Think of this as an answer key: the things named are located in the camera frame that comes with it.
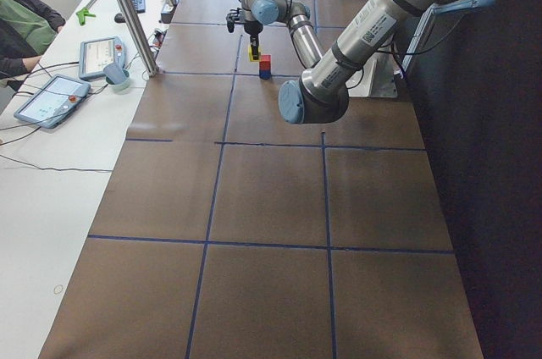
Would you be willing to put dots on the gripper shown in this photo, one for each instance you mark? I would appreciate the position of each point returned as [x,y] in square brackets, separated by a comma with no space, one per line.
[253,30]

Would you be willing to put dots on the yellow block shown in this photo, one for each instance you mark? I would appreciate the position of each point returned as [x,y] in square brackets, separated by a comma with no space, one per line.
[254,53]

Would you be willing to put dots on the red block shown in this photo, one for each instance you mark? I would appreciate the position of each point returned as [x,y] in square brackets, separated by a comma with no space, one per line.
[265,62]

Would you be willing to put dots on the blue block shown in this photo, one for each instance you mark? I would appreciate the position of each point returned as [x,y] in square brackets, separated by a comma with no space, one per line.
[264,74]

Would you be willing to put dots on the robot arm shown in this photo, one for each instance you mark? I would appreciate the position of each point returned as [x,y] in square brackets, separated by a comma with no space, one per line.
[320,95]

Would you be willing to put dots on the black computer mouse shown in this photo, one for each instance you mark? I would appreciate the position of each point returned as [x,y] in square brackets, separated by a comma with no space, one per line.
[119,18]

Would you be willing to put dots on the light green bowl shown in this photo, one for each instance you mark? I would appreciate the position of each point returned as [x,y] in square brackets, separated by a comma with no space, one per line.
[120,84]

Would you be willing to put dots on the blue cup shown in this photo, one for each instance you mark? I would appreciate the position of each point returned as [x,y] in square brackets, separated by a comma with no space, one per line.
[114,74]

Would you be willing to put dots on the far teach pendant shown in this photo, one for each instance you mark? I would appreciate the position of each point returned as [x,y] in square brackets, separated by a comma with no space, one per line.
[96,55]

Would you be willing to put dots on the teach pendant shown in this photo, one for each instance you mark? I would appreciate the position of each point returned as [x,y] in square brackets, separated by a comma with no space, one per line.
[54,102]
[96,55]

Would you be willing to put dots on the green clamp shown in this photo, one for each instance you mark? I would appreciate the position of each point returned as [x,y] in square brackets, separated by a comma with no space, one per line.
[83,14]

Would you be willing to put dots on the white side table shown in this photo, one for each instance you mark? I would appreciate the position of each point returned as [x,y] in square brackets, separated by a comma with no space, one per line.
[52,181]

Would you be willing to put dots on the near teach pendant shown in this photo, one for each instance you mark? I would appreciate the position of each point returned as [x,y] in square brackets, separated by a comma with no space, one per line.
[54,102]

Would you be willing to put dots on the seated person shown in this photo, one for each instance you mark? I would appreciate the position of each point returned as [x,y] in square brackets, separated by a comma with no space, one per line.
[28,28]

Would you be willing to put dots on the rubber band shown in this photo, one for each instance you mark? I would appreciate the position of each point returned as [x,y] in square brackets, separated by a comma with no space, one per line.
[58,289]

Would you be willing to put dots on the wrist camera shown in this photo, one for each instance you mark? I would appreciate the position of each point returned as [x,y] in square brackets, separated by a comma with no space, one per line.
[233,18]

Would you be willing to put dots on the aluminium frame post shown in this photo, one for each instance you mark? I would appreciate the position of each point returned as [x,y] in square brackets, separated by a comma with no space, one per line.
[138,36]

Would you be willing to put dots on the white pole base bracket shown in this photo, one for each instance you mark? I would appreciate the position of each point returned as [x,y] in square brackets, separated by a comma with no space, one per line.
[376,79]

